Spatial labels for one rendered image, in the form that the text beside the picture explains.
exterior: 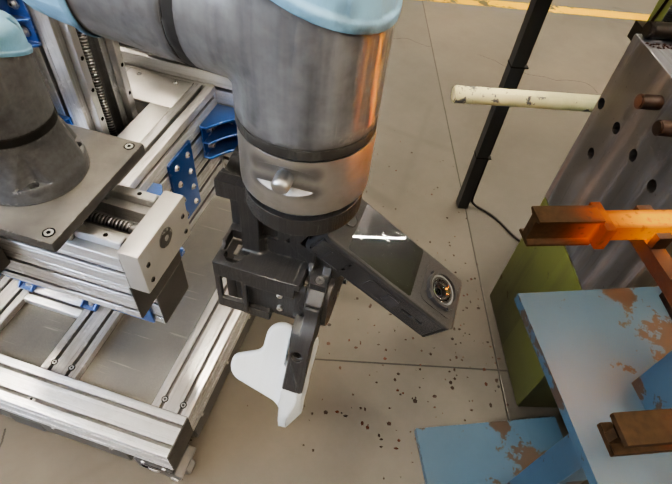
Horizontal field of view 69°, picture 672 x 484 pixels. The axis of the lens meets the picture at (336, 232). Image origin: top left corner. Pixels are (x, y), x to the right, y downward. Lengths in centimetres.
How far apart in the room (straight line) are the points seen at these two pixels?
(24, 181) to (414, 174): 156
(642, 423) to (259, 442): 105
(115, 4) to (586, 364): 79
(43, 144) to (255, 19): 58
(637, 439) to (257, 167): 39
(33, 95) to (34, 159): 9
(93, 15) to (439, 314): 26
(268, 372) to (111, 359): 97
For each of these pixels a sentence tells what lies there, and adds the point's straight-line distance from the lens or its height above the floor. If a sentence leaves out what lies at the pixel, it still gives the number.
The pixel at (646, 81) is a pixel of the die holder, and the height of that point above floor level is 87.
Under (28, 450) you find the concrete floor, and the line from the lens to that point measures 154.
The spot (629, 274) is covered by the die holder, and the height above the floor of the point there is 62.
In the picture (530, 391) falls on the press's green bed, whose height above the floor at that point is 10.
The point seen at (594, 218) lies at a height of 94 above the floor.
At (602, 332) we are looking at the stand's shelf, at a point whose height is 66.
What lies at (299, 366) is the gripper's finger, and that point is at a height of 102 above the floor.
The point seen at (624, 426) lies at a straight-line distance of 51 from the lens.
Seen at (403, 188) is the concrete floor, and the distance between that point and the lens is 198.
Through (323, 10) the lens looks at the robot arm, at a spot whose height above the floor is 125.
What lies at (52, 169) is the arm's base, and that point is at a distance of 78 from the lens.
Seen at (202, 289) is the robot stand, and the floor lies 21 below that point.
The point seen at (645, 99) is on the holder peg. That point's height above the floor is 88.
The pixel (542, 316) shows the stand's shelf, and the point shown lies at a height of 66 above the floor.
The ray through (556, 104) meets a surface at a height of 62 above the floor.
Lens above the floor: 134
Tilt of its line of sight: 49 degrees down
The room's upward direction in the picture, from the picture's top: 7 degrees clockwise
